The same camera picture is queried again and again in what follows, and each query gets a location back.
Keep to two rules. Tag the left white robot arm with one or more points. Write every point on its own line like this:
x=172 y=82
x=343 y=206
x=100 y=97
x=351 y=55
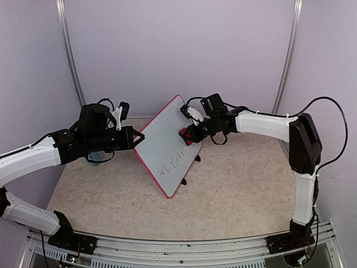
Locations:
x=98 y=129

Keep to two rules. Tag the pink framed whiteboard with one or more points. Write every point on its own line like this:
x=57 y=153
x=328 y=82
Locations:
x=163 y=151

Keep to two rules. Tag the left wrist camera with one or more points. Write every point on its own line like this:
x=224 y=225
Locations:
x=120 y=114

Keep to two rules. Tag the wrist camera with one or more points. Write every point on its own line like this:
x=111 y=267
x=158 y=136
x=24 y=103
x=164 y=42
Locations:
x=191 y=113
x=120 y=114

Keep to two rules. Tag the right aluminium frame post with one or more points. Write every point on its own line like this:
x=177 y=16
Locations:
x=297 y=12

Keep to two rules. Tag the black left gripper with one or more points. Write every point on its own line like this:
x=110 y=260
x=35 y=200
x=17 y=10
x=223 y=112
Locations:
x=128 y=143

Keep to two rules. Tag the front aluminium rail base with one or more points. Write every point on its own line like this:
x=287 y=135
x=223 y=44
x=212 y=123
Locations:
x=250 y=251

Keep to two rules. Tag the left aluminium frame post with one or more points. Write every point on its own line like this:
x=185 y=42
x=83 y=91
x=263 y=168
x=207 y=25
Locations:
x=64 y=26

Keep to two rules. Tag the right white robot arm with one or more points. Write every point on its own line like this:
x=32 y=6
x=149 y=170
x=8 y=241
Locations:
x=297 y=131

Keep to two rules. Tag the red black whiteboard eraser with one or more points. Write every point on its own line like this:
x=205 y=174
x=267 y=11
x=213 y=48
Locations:
x=185 y=134

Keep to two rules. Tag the wire whiteboard easel stand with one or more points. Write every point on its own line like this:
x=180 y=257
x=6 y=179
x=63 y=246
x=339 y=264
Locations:
x=196 y=160

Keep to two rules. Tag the aluminium frame post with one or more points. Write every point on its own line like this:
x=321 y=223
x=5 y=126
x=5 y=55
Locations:
x=297 y=12
x=64 y=26

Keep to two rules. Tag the light blue ceramic mug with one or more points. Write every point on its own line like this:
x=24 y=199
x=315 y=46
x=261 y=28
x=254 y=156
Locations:
x=94 y=158

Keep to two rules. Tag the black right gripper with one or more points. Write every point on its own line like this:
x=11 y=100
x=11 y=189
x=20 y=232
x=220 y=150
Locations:
x=197 y=138

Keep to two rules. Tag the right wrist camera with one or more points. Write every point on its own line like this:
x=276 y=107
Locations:
x=191 y=113

